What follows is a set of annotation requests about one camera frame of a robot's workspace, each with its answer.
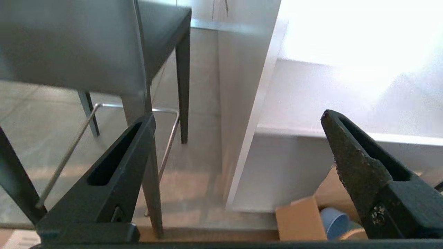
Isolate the blue cup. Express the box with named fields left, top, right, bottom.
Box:
left=320, top=207, right=351, bottom=240

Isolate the black bar stool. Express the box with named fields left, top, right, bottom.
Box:
left=0, top=0, right=192, bottom=239

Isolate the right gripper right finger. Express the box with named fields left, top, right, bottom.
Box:
left=320, top=110, right=443, bottom=240

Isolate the brown cardboard box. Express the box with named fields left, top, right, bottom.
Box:
left=275, top=165, right=369, bottom=241

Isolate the white kitchen counter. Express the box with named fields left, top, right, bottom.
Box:
left=190, top=0, right=443, bottom=212

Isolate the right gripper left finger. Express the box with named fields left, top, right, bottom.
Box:
left=36, top=112, right=157, bottom=243

